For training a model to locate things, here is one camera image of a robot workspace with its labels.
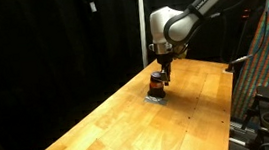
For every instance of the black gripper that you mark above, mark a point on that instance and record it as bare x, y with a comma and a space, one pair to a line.
165, 59

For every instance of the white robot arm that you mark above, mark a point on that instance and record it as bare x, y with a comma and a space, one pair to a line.
172, 29

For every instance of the brown upside-down cup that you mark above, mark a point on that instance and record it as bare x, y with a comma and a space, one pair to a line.
156, 86

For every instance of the black tripod stand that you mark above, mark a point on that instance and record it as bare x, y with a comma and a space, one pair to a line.
241, 31

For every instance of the white vertical pole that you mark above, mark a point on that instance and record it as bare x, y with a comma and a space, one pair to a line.
142, 33

